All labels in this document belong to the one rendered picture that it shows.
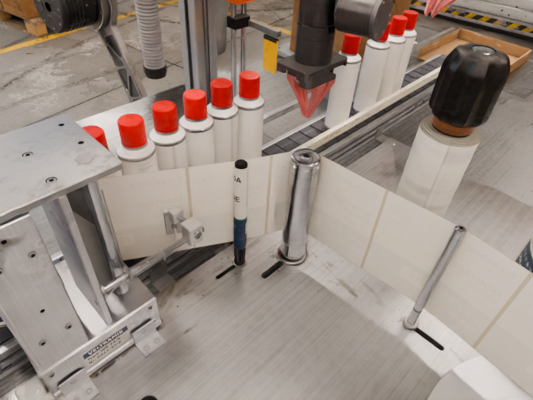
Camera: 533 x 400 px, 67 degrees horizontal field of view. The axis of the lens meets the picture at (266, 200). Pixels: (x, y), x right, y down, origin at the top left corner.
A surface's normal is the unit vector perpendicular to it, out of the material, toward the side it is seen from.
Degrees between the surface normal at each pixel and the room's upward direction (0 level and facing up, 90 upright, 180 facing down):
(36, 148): 0
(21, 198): 0
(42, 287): 90
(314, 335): 0
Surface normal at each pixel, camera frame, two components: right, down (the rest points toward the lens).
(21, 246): 0.71, 0.50
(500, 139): 0.05, -0.74
